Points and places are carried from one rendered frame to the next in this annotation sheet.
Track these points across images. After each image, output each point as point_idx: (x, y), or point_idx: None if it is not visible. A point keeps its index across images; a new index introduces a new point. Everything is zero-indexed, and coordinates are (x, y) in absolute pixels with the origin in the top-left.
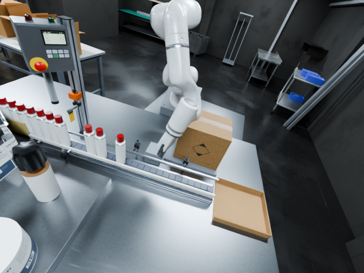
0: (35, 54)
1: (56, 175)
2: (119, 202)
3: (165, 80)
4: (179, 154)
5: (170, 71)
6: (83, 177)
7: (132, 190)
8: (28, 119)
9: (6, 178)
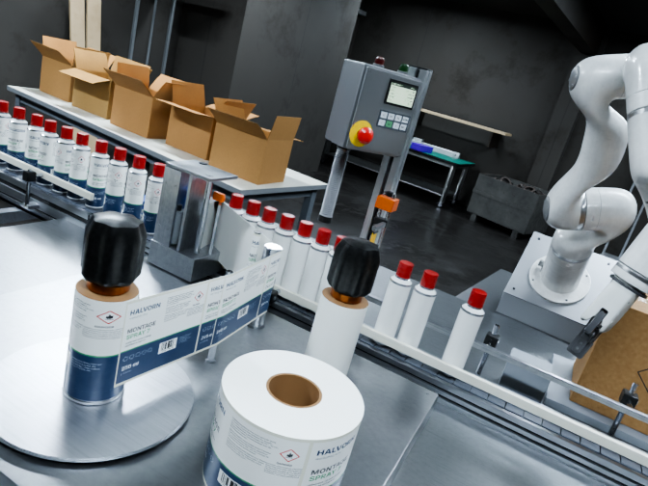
0: (365, 115)
1: None
2: (465, 455)
3: (556, 211)
4: None
5: (640, 152)
6: (378, 376)
7: (488, 442)
8: (276, 240)
9: (232, 337)
